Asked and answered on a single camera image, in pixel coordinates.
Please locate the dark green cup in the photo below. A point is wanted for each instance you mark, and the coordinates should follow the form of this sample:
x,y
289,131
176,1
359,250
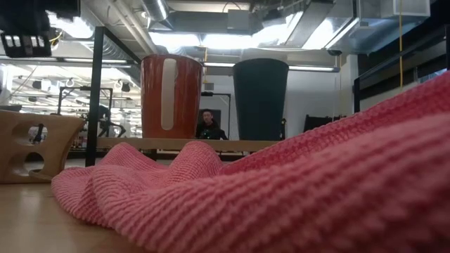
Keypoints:
x,y
260,102

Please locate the person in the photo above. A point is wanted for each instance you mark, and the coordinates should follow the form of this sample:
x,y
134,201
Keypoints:
x,y
209,130

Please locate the pink cloth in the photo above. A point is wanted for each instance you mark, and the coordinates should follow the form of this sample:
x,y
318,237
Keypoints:
x,y
281,193

